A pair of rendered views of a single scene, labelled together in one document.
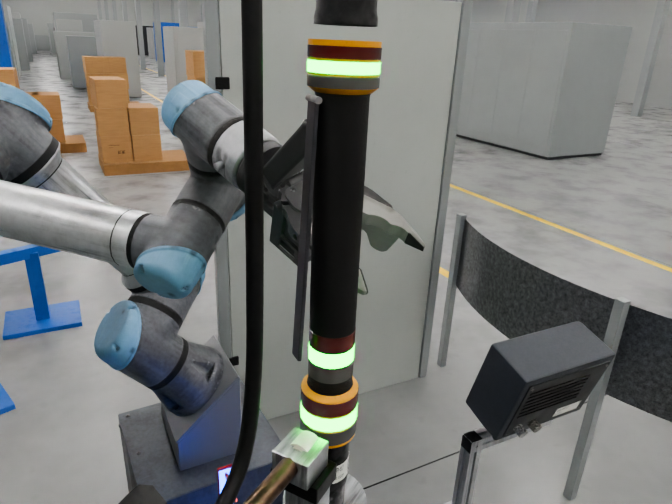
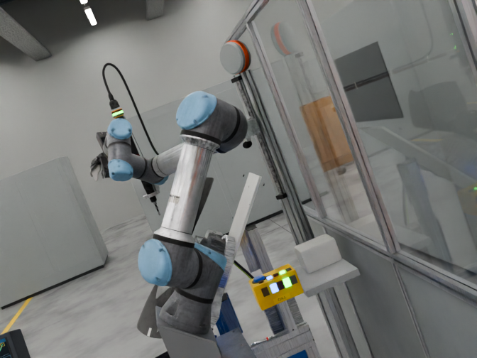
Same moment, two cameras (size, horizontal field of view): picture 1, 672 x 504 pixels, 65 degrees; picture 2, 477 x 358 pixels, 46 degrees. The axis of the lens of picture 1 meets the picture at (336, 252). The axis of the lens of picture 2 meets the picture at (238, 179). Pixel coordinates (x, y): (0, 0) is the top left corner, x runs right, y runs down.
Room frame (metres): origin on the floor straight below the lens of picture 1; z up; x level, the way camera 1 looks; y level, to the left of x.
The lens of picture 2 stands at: (2.29, 1.13, 1.66)
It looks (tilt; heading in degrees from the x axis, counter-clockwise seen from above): 7 degrees down; 201
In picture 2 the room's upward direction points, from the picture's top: 21 degrees counter-clockwise
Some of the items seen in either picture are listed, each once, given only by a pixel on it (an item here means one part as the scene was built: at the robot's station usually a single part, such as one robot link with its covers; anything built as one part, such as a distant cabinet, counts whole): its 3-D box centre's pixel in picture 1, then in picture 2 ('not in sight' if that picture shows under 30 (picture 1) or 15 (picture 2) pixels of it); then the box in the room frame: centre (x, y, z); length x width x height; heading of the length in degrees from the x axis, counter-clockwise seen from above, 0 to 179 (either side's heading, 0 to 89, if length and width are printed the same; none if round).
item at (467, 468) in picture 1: (466, 472); not in sight; (0.89, -0.31, 0.96); 0.03 x 0.03 x 0.20; 27
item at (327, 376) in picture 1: (330, 364); not in sight; (0.33, 0.00, 1.60); 0.03 x 0.03 x 0.01
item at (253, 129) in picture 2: not in sight; (247, 128); (-0.22, 0.29, 1.54); 0.10 x 0.07 x 0.08; 152
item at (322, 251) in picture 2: not in sight; (316, 252); (-0.10, 0.43, 0.91); 0.17 x 0.16 x 0.11; 117
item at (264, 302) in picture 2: not in sight; (276, 288); (0.52, 0.43, 1.02); 0.16 x 0.10 x 0.11; 117
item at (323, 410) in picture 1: (329, 392); not in sight; (0.33, 0.00, 1.57); 0.04 x 0.04 x 0.01
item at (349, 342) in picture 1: (332, 333); not in sight; (0.33, 0.00, 1.62); 0.03 x 0.03 x 0.01
